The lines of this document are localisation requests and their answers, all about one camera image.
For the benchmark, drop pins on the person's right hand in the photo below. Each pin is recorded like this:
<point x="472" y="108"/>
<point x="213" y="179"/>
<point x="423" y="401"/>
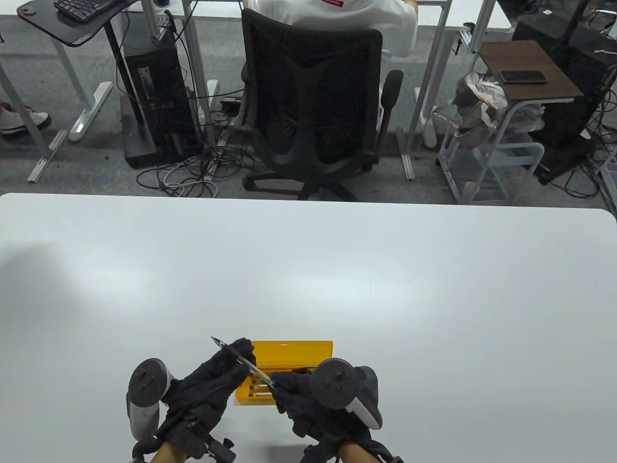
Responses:
<point x="299" y="405"/>

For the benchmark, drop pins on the person's left hand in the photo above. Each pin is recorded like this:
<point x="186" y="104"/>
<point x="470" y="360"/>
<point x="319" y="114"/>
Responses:
<point x="202" y="395"/>

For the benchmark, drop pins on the orange pen case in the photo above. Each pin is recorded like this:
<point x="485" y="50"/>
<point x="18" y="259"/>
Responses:
<point x="294" y="354"/>

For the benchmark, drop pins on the person's right forearm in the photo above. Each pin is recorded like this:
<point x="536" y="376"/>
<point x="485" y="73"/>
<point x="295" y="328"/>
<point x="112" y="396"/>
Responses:
<point x="354" y="456"/>

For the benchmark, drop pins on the person's left forearm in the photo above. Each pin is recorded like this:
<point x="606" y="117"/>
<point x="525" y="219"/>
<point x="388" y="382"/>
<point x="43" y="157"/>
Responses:
<point x="166" y="456"/>

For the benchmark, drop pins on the grey white hand controller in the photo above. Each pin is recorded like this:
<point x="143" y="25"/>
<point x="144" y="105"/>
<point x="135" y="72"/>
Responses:
<point x="147" y="381"/>
<point x="332" y="383"/>

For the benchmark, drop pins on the black wrist sensor box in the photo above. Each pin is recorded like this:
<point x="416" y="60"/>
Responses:
<point x="393" y="459"/>

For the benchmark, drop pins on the white desk leg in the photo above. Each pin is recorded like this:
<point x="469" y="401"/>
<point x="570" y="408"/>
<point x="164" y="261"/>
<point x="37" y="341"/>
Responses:
<point x="46" y="157"/>
<point x="91" y="111"/>

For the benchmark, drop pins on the black power adapter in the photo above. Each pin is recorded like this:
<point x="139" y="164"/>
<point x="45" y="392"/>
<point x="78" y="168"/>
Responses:
<point x="231" y="102"/>

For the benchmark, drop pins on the black computer tower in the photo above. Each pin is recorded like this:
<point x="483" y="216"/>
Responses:
<point x="159" y="91"/>

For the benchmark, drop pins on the black mesh office chair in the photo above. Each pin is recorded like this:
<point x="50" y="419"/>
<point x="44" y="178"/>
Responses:
<point x="308" y="96"/>

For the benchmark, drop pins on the white metal cart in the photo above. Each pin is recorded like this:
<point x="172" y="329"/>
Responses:
<point x="511" y="146"/>

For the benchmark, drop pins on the crumpled grey plastic bag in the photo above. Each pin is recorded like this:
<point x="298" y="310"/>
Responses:
<point x="482" y="89"/>

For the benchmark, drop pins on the white plastic bag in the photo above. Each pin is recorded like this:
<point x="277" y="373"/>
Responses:
<point x="528" y="115"/>

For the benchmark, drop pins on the black smartphone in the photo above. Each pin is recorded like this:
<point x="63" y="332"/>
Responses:
<point x="523" y="77"/>

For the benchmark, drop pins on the black standing desk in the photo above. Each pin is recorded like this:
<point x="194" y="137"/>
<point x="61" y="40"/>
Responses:
<point x="48" y="26"/>

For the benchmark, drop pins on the black keyboard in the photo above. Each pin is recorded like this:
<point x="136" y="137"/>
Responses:
<point x="82" y="8"/>

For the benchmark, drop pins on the brown side table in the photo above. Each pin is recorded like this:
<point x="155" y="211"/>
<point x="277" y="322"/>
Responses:
<point x="530" y="58"/>

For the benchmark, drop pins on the white desk with metal legs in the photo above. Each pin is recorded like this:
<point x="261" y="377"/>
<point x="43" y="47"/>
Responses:
<point x="458" y="17"/>

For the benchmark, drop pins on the black equipment box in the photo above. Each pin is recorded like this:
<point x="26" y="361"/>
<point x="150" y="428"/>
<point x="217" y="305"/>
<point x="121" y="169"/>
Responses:
<point x="593" y="53"/>

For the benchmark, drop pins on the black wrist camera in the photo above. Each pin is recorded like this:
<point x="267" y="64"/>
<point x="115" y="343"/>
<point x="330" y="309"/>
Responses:
<point x="221" y="451"/>

